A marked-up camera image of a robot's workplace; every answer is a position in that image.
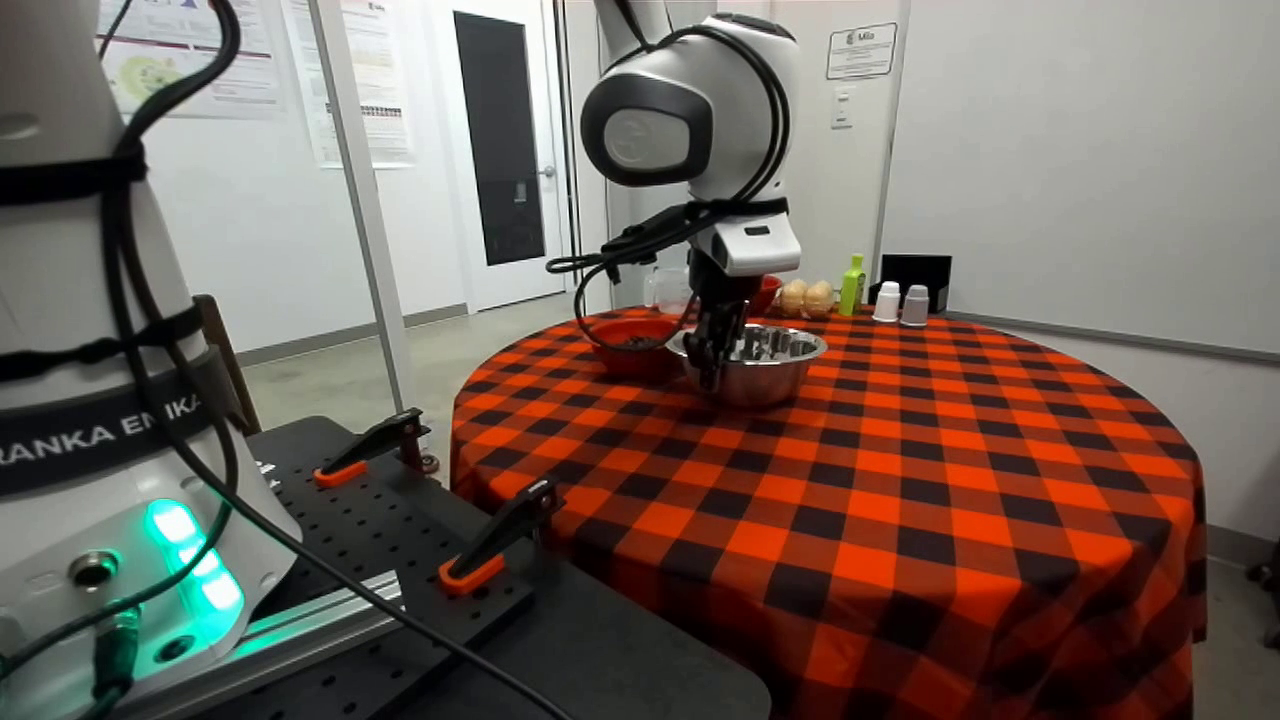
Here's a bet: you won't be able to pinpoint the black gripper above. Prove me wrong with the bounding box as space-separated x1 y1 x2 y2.
683 250 760 387

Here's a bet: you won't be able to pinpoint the metal bowl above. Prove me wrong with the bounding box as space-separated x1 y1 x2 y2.
668 324 830 406

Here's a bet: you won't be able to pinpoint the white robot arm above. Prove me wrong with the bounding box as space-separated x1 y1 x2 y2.
0 0 329 720

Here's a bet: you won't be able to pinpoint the near red bowl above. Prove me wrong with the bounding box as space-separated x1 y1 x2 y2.
587 308 679 380

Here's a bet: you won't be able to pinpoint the red bowl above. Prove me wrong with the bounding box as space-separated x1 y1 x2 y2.
587 308 679 380
750 273 781 315

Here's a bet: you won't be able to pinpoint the far red bowl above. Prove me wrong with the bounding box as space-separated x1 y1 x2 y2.
750 273 781 315

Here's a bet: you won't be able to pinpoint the coffee beans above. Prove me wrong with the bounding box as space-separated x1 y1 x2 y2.
595 315 676 347

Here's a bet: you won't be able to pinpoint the green bottle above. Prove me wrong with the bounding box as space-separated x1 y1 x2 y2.
835 256 869 315

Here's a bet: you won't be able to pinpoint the white salt shaker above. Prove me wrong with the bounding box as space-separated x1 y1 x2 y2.
873 281 899 324

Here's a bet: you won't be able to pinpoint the clear pepper shaker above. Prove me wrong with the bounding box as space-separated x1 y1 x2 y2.
899 284 927 329

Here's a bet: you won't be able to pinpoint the orange black plaid tablecloth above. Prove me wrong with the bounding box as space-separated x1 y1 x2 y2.
451 315 1208 720

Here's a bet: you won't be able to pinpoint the near orange black clamp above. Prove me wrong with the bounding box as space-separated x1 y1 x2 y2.
435 481 562 601

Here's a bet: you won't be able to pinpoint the orange black clamp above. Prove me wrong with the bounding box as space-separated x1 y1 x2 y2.
314 406 430 493
435 481 562 601

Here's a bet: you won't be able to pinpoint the far orange black clamp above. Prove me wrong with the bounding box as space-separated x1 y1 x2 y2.
314 406 430 493

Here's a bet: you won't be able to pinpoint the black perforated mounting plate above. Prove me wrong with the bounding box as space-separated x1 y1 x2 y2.
202 417 774 720

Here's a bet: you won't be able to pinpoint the metal tripod pole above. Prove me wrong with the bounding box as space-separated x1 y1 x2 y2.
308 0 413 410

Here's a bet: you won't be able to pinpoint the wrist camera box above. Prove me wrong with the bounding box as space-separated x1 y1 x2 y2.
710 211 802 277

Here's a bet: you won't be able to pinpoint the black wall holder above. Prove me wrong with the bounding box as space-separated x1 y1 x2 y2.
882 250 953 315

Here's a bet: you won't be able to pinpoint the wall notice sign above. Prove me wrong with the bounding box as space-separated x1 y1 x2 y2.
826 23 896 78

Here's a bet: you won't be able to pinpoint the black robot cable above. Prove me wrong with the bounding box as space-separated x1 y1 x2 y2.
0 0 695 720

